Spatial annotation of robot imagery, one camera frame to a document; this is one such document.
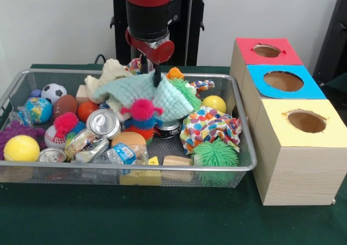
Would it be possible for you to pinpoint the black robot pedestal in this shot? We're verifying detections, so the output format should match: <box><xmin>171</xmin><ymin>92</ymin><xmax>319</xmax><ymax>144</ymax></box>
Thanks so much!
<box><xmin>105</xmin><ymin>0</ymin><xmax>217</xmax><ymax>67</ymax></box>

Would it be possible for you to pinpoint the clear wire mesh bin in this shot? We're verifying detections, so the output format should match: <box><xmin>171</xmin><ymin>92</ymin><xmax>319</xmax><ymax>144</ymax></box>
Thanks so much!
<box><xmin>0</xmin><ymin>69</ymin><xmax>257</xmax><ymax>189</ymax></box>

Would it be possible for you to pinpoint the green fuzzy monster toy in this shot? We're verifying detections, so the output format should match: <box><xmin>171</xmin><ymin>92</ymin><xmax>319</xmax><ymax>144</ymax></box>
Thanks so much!
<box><xmin>168</xmin><ymin>78</ymin><xmax>203</xmax><ymax>111</ymax></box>

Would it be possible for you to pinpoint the wooden box with three holes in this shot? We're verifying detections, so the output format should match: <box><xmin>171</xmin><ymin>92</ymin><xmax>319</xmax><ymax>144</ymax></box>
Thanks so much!
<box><xmin>229</xmin><ymin>37</ymin><xmax>347</xmax><ymax>206</ymax></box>

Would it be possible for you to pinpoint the pink spiky ball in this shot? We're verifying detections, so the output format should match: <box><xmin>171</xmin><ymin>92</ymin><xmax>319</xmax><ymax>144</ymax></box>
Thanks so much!
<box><xmin>120</xmin><ymin>98</ymin><xmax>164</xmax><ymax>122</ymax></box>

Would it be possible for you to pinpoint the light teal waffle cloth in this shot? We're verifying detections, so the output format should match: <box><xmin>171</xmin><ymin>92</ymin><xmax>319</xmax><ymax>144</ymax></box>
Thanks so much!
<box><xmin>92</xmin><ymin>73</ymin><xmax>195</xmax><ymax>123</ymax></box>

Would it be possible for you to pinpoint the polka dot cloth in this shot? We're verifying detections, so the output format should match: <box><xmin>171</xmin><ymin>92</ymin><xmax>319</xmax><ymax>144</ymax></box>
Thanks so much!
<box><xmin>180</xmin><ymin>105</ymin><xmax>243</xmax><ymax>154</ymax></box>

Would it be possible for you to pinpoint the small soccer ball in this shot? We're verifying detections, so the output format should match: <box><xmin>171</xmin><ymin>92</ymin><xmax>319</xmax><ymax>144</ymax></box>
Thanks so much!
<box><xmin>41</xmin><ymin>83</ymin><xmax>67</xmax><ymax>104</ymax></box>

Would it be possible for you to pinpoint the green spiky ball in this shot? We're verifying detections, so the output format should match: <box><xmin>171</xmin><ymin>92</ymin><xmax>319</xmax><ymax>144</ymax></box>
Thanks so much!
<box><xmin>192</xmin><ymin>139</ymin><xmax>239</xmax><ymax>170</ymax></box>

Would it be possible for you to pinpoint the blue globe ball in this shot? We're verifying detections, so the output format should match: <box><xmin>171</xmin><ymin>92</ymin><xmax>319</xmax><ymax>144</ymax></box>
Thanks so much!
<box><xmin>24</xmin><ymin>97</ymin><xmax>53</xmax><ymax>124</ymax></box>

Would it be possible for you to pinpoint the cream waffle cloth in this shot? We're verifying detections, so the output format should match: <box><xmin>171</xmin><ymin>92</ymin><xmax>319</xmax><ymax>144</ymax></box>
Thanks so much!
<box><xmin>84</xmin><ymin>59</ymin><xmax>135</xmax><ymax>106</ymax></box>

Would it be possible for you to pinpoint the small yellow ball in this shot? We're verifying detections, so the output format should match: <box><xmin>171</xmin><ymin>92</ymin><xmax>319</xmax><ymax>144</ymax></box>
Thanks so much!
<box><xmin>202</xmin><ymin>95</ymin><xmax>227</xmax><ymax>113</ymax></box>

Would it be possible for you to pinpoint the large yellow ball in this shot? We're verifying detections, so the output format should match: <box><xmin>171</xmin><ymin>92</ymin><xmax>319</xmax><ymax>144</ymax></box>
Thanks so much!
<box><xmin>3</xmin><ymin>135</ymin><xmax>40</xmax><ymax>162</ymax></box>

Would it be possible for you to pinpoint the dark green tablecloth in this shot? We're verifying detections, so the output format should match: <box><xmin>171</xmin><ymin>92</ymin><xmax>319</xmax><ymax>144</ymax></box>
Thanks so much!
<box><xmin>0</xmin><ymin>63</ymin><xmax>347</xmax><ymax>245</ymax></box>

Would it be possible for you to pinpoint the black panel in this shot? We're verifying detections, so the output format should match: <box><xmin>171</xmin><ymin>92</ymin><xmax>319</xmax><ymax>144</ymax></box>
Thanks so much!
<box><xmin>314</xmin><ymin>0</ymin><xmax>347</xmax><ymax>88</ymax></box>

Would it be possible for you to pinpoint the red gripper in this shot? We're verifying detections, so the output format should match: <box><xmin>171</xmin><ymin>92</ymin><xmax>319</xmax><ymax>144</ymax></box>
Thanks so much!
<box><xmin>125</xmin><ymin>29</ymin><xmax>176</xmax><ymax>88</ymax></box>

